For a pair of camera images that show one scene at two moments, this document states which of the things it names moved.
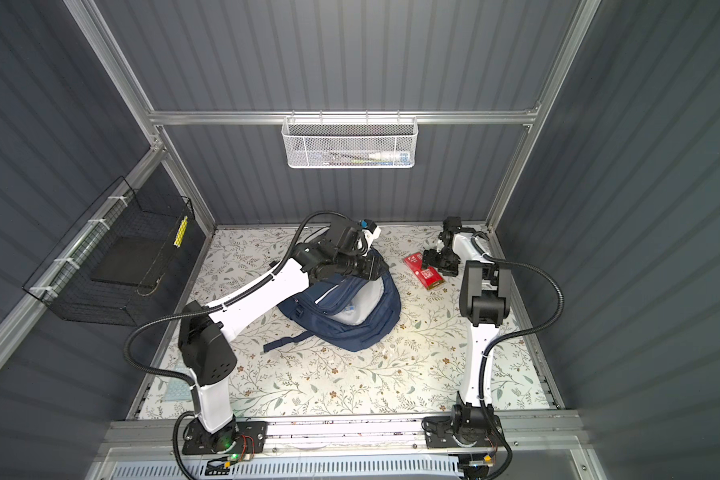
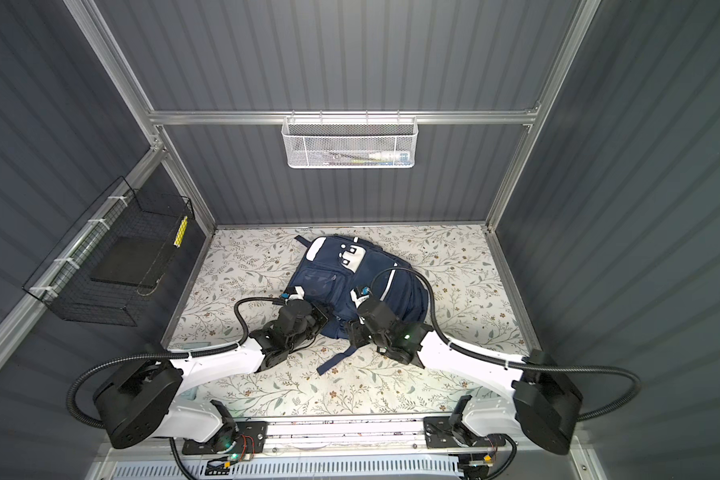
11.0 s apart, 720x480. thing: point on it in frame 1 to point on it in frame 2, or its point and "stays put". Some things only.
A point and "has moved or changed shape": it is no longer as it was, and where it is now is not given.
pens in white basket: (340, 158) stays put
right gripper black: (431, 260) to (353, 331)
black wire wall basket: (109, 270) stays put
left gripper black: (372, 267) to (319, 314)
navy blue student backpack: (349, 313) has moved or changed shape
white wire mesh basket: (350, 142) stays put
